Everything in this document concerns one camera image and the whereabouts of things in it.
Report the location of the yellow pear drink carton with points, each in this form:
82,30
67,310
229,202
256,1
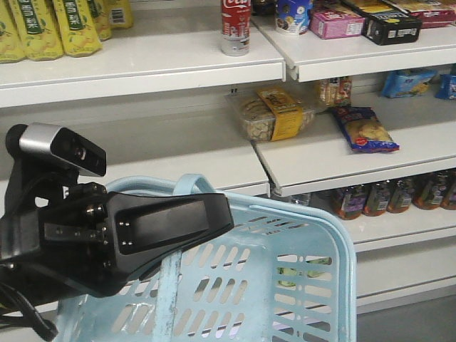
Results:
11,48
78,32
38,29

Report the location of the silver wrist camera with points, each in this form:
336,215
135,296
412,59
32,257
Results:
58,146

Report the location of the clear box yellow sleeve biscuits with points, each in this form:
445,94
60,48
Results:
271,113

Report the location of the blue red cracker bag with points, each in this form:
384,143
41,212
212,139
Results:
363,130

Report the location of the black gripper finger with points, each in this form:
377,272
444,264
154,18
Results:
145,230

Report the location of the orange rice cracker bag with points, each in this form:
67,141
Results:
334,92

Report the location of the red aluminium coke bottle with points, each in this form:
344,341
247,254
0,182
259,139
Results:
235,26

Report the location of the pink snack box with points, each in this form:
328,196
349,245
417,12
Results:
331,24

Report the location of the black snack box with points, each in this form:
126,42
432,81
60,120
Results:
384,24

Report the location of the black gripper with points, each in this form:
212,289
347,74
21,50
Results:
56,246

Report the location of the light blue plastic basket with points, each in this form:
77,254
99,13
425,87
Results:
284,273

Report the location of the blue cookie cup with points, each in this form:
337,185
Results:
292,17

